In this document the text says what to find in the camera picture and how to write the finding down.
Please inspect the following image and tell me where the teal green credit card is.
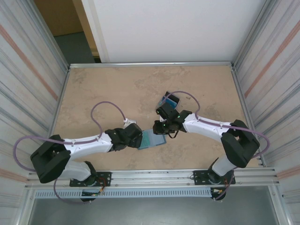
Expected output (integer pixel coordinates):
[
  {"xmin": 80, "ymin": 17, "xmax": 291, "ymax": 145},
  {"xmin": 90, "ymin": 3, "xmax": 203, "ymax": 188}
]
[{"xmin": 142, "ymin": 130, "xmax": 152, "ymax": 148}]

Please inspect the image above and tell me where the teal snap card holder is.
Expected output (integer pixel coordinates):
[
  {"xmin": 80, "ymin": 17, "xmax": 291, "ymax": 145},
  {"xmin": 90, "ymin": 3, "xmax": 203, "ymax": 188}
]
[{"xmin": 137, "ymin": 129, "xmax": 167, "ymax": 151}]

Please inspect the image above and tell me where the clear acrylic card box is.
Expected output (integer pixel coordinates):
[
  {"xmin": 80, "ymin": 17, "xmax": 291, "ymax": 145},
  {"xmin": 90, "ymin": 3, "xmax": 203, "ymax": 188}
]
[{"xmin": 156, "ymin": 91, "xmax": 181, "ymax": 111}]

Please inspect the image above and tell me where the blue VIP credit card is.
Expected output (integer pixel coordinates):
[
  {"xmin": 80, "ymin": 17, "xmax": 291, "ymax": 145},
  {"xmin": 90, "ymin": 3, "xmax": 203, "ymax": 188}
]
[{"xmin": 161, "ymin": 96, "xmax": 177, "ymax": 108}]

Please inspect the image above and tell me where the black credit card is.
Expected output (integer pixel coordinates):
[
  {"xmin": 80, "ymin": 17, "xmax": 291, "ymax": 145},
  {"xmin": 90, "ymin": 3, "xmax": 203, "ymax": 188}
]
[{"xmin": 165, "ymin": 91, "xmax": 180, "ymax": 105}]

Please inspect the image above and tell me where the wooden door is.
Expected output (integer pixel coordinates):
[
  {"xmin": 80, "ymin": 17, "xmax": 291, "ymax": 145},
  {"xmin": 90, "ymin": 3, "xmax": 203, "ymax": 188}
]
[{"xmin": 34, "ymin": 0, "xmax": 101, "ymax": 63}]

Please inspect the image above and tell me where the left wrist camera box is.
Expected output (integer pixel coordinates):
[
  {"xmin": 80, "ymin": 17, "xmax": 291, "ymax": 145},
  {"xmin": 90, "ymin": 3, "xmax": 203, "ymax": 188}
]
[{"xmin": 123, "ymin": 118, "xmax": 138, "ymax": 129}]

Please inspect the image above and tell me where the wide aluminium mounting rail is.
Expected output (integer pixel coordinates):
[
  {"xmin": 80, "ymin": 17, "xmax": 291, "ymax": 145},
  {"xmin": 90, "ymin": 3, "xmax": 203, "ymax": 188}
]
[{"xmin": 24, "ymin": 167, "xmax": 281, "ymax": 188}]

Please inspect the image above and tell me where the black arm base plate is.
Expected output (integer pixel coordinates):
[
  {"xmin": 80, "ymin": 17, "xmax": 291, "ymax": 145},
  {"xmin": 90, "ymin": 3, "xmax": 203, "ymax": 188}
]
[
  {"xmin": 193, "ymin": 169, "xmax": 236, "ymax": 186},
  {"xmin": 69, "ymin": 172, "xmax": 112, "ymax": 188}
]

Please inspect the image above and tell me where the grey slotted cable duct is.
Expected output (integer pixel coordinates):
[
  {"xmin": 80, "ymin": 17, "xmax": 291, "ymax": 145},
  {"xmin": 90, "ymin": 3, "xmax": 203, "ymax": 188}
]
[{"xmin": 34, "ymin": 188, "xmax": 213, "ymax": 199}]

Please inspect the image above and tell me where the thin aluminium table rail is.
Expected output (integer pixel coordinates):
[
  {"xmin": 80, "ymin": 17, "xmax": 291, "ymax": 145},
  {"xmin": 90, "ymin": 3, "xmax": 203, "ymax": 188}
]
[{"xmin": 69, "ymin": 61, "xmax": 235, "ymax": 69}]

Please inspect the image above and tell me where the small circuit board with wires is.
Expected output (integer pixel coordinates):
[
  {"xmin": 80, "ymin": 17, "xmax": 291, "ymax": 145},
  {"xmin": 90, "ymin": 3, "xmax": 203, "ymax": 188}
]
[
  {"xmin": 81, "ymin": 188, "xmax": 105, "ymax": 203},
  {"xmin": 210, "ymin": 187, "xmax": 227, "ymax": 202}
]

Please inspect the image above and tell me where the aluminium side table rail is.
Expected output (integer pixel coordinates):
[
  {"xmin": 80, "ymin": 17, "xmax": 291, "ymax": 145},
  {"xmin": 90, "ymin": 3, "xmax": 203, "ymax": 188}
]
[
  {"xmin": 44, "ymin": 67, "xmax": 71, "ymax": 171},
  {"xmin": 231, "ymin": 65, "xmax": 266, "ymax": 167}
]

